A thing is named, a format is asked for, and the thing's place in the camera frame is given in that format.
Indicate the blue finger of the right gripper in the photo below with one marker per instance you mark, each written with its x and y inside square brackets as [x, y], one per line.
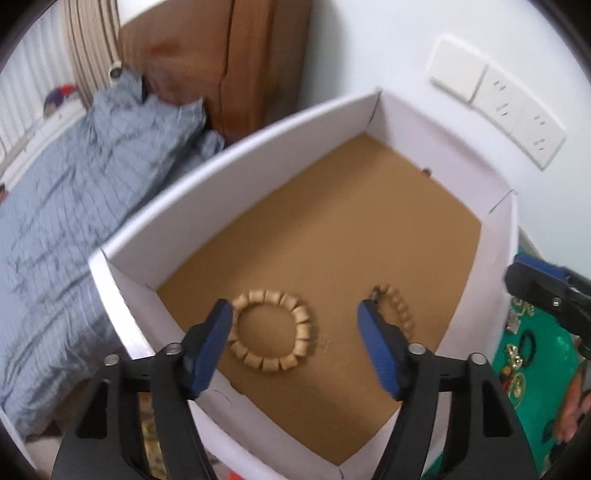
[541, 266]
[530, 285]

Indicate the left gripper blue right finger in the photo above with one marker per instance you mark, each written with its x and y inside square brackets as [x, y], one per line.
[386, 346]

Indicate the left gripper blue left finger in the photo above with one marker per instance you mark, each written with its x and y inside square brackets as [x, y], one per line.
[203, 345]

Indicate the person's right hand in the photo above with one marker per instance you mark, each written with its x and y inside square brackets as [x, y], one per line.
[574, 405]

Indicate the green velvet mat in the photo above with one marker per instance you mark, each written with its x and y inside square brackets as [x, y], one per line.
[536, 360]

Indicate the white cardboard box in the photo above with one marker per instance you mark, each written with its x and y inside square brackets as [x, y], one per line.
[322, 207]

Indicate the brown wooden headboard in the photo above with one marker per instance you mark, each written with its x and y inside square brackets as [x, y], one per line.
[243, 59]

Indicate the striped beige curtain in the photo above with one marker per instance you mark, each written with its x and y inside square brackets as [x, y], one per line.
[91, 28]

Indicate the white wall socket panel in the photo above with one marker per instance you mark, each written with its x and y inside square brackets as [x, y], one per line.
[520, 115]

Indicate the white wall switch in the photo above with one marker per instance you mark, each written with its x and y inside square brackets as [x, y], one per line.
[456, 68]

